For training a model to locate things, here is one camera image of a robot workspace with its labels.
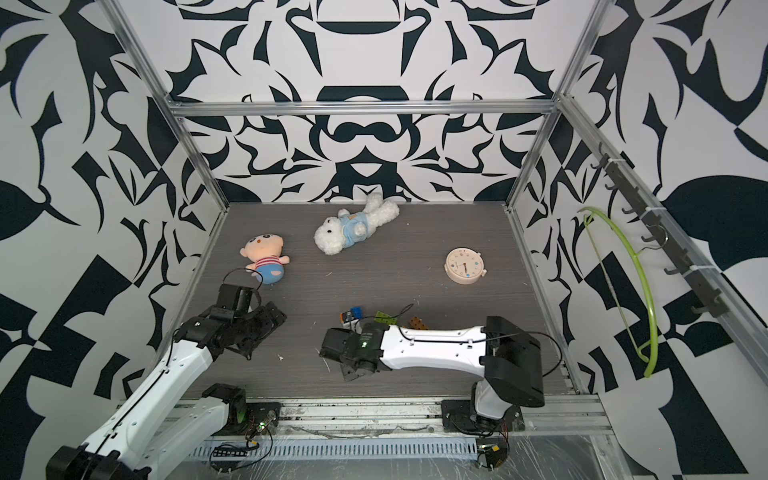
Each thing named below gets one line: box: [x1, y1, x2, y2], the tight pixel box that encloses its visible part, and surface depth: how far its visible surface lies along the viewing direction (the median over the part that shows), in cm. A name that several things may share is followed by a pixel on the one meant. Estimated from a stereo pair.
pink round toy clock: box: [444, 246, 488, 285], surface depth 101 cm
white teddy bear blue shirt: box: [314, 193, 400, 255], surface depth 104 cm
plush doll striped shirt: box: [239, 233, 290, 285], surface depth 99 cm
